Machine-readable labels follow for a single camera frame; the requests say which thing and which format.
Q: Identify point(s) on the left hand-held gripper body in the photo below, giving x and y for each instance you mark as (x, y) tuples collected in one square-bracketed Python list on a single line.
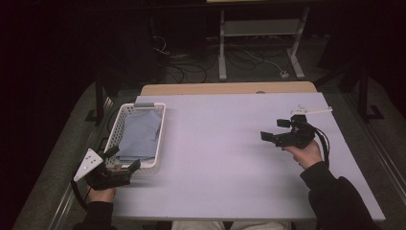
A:
[(102, 179)]

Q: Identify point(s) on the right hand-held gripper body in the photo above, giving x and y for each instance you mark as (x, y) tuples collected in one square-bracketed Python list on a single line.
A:
[(297, 135)]

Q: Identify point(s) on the blue shirt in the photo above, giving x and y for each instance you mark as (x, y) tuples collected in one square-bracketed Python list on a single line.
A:
[(140, 135)]

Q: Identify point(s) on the white plastic basket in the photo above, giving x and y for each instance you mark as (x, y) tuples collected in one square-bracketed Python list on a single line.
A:
[(159, 134)]

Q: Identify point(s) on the person's left hand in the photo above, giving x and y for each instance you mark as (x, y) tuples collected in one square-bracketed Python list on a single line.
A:
[(102, 195)]

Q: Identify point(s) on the person's right hand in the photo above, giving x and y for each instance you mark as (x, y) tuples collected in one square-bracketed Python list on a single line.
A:
[(306, 156)]

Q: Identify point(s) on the black metal stand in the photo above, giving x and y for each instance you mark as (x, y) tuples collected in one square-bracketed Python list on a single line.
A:
[(99, 96), (363, 92)]

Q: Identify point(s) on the wooden table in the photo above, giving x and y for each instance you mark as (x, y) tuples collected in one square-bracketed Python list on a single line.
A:
[(223, 87)]

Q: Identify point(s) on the metal floor rail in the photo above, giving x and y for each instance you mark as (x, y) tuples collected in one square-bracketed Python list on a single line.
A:
[(387, 166), (67, 201)]

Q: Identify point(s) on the grey metal desk frame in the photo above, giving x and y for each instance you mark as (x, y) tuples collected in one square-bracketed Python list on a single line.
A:
[(260, 28)]

